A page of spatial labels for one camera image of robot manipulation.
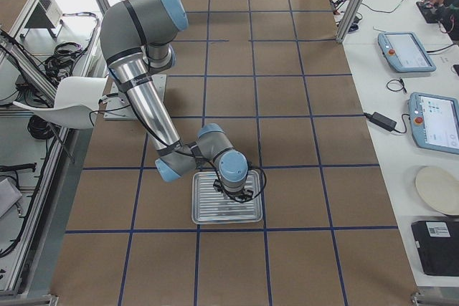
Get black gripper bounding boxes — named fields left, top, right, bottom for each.
left=224, top=188, right=255, bottom=203

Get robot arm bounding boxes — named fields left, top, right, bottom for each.
left=100, top=0, right=257, bottom=203

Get metal tray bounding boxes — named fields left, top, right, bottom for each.
left=191, top=171, right=262, bottom=225

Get black power adapter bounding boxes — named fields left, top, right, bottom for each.
left=364, top=112, right=397, bottom=132

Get white chair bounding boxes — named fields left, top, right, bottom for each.
left=13, top=76, right=107, bottom=130

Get beige plate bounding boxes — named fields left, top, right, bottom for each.
left=415, top=166, right=458, bottom=216

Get black box with label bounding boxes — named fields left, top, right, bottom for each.
left=411, top=221, right=458, bottom=277

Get near teach pendant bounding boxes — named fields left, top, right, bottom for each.
left=408, top=92, right=458, bottom=154

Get teach pendant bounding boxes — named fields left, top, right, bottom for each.
left=408, top=92, right=458, bottom=154
left=377, top=32, right=436, bottom=73

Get far teach pendant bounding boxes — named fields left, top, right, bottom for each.
left=377, top=32, right=436, bottom=73

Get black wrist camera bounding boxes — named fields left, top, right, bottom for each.
left=213, top=179, right=224, bottom=193

